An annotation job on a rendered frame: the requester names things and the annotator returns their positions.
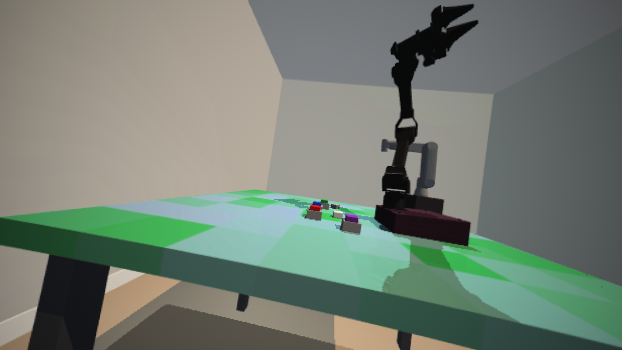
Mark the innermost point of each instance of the red button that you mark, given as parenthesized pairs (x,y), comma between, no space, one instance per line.
(314,212)

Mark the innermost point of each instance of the green button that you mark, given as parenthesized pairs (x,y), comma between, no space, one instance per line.
(325,204)

